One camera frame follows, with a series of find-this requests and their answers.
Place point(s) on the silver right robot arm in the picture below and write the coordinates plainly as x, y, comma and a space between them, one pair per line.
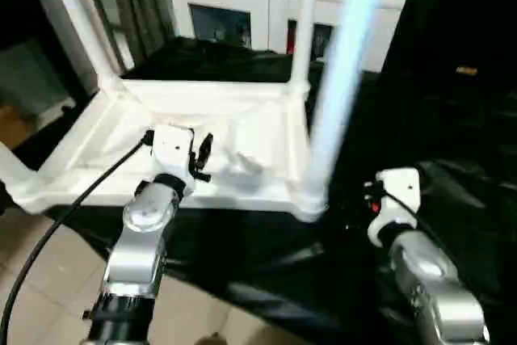
436, 280

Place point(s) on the white sliding door frame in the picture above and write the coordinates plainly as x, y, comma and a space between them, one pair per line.
117, 30

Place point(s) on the white plastic table top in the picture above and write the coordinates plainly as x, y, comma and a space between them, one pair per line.
182, 110

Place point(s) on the black work mat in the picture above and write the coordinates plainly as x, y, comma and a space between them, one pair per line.
323, 280

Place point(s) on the black cabinet with gold label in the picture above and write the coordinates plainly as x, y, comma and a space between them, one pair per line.
464, 9

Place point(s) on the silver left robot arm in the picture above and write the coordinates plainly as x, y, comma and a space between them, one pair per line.
145, 220

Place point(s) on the grey curtain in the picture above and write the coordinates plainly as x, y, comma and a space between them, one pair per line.
141, 5

